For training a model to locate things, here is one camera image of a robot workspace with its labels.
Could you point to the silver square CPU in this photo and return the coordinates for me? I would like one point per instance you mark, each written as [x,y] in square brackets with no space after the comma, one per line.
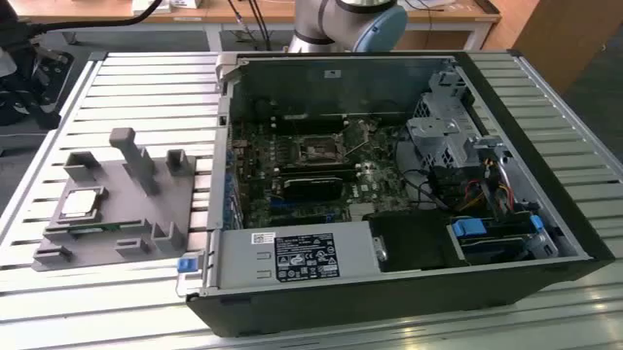
[80,204]

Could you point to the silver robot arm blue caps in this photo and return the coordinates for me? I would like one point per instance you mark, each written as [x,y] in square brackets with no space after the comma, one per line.
[335,22]

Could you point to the CPU socket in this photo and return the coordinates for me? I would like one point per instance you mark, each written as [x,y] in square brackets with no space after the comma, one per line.
[321,147]

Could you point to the wooden desk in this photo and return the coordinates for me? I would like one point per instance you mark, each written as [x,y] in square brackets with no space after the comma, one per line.
[194,14]

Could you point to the grey parts rack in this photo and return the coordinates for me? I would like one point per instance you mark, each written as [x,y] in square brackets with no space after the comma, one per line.
[145,204]

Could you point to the green RAM stick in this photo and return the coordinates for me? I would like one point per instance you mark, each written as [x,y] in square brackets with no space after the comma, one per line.
[89,228]

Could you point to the blue case latch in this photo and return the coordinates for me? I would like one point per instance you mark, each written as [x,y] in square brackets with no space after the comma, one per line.
[188,265]

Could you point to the small white sticker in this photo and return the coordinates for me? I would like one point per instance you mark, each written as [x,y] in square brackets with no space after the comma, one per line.
[332,74]

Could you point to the black RAM stick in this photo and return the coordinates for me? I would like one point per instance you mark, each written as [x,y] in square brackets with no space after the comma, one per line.
[316,171]

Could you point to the white barcode sticker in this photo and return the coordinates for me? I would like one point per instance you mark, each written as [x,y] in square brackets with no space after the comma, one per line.
[262,237]

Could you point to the black graphics card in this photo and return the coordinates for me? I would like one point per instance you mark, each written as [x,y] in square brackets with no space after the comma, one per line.
[311,187]

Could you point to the silver power supply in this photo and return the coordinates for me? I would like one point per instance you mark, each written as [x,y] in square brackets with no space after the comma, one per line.
[242,255]

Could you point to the thin metal locking lever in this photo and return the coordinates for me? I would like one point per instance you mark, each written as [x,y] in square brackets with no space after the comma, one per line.
[357,148]

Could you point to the black power supply label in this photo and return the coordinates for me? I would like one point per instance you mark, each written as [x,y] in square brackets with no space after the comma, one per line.
[304,259]

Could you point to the green motherboard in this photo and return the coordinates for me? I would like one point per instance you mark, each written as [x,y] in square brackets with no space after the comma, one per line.
[375,182]

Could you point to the small silver heatsink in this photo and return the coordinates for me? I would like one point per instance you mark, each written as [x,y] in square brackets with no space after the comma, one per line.
[360,211]

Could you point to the metal disk bay cage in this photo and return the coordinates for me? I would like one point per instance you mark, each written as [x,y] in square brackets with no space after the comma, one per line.
[437,138]

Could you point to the black PC case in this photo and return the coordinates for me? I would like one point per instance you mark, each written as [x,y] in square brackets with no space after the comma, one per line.
[340,310]

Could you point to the blue disk carrier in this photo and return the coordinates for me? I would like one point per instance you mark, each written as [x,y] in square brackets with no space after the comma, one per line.
[468,228]

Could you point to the brown wooden cabinet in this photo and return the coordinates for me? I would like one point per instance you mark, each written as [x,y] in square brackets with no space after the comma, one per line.
[559,36]

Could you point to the small blue clip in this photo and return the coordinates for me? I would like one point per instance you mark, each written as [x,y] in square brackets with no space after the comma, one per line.
[535,223]

